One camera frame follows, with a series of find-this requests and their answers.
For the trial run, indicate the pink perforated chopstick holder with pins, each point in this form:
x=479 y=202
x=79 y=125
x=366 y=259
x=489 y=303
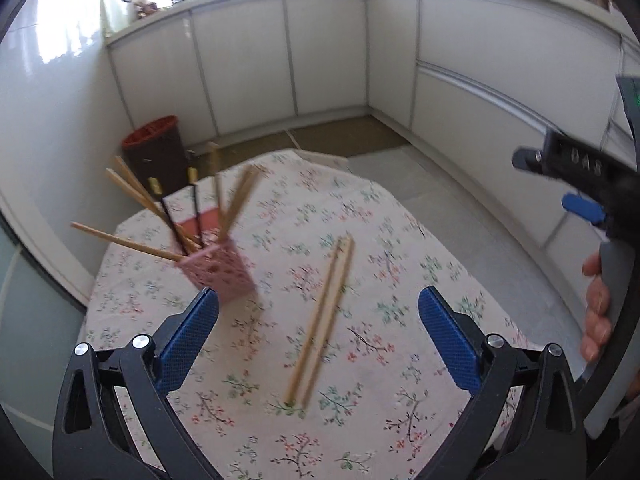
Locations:
x=220 y=270

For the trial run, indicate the brown trash bin orange rim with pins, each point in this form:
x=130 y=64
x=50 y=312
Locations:
x=155 y=155

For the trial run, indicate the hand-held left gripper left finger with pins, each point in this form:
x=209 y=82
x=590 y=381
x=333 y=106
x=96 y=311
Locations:
x=187 y=340

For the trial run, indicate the person's right hand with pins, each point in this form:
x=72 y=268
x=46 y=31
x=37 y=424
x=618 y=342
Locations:
x=597 y=320

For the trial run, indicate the floral tablecloth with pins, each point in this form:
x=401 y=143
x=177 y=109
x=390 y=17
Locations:
x=380 y=280

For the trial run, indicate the black chopstick with yellow tip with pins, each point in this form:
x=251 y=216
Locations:
x=172 y=225

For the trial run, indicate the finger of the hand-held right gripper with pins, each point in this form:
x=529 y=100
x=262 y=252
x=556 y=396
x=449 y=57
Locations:
x=530 y=160

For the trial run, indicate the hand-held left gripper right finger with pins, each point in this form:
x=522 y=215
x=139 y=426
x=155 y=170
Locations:
x=450 y=340

